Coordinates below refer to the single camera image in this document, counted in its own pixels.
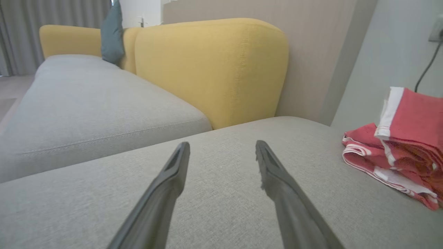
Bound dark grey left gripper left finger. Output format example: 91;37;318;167
107;141;191;249

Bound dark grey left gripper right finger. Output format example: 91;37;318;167
255;140;345;249

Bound red basketball jersey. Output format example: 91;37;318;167
342;123;443;211

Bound red shorts with white stripe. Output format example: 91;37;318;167
374;86;443;184

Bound wide grey sofa cushion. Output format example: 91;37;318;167
0;116;443;249

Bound long grey sofa seat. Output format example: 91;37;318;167
0;54;212;184

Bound yellow sofa backrest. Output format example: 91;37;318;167
39;24;142;75
134;18;289;130

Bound teal throw pillow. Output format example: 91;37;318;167
100;0;125;65

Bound grey curtain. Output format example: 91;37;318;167
0;0;112;77

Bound black wall power cord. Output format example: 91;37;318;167
414;41;443;93

